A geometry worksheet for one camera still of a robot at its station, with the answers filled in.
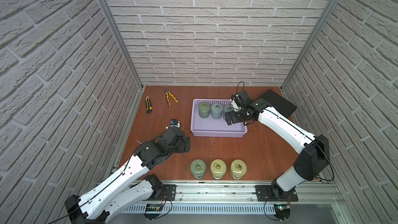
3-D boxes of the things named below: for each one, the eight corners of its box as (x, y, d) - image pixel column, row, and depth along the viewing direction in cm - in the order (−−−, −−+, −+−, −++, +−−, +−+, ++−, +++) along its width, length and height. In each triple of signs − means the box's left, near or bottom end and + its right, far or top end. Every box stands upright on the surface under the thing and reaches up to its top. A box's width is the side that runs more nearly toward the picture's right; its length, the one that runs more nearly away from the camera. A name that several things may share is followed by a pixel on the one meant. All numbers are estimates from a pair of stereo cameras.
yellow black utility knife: (146, 114, 106) (145, 112, 104) (146, 98, 115) (145, 96, 113) (153, 112, 106) (152, 111, 105) (151, 97, 115) (150, 95, 114)
